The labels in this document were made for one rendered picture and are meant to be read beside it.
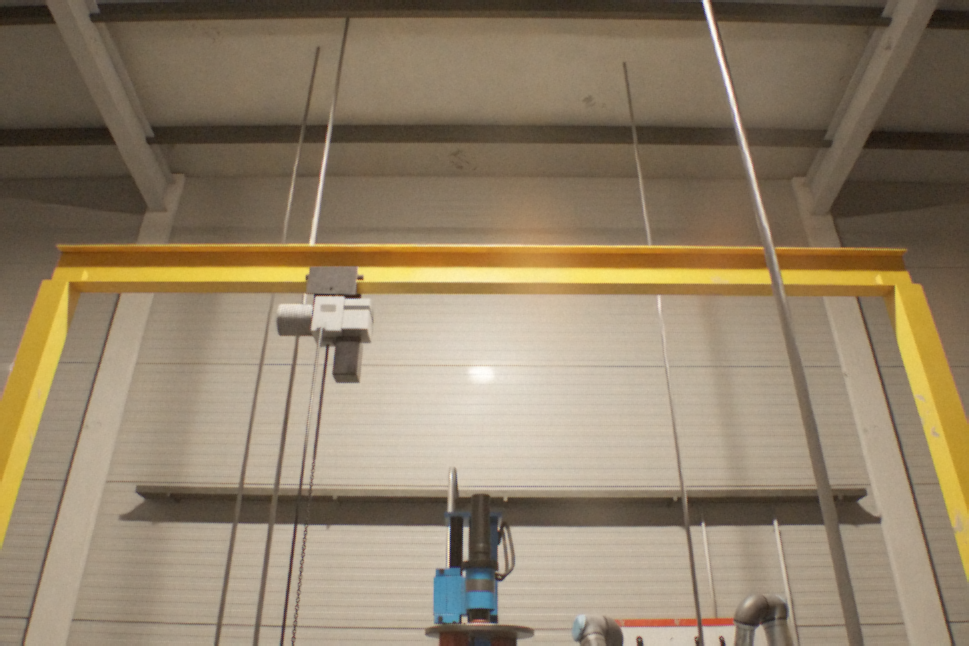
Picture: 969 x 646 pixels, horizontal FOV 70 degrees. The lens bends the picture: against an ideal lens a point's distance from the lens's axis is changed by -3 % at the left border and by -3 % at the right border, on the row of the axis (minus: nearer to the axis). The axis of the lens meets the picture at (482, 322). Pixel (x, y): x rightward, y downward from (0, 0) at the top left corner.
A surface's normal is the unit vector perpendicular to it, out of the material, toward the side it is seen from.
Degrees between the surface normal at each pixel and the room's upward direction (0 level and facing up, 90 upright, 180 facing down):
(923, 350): 90
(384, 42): 173
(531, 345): 90
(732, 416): 90
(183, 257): 90
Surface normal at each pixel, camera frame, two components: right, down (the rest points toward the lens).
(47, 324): 0.00, -0.49
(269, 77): 0.00, 0.81
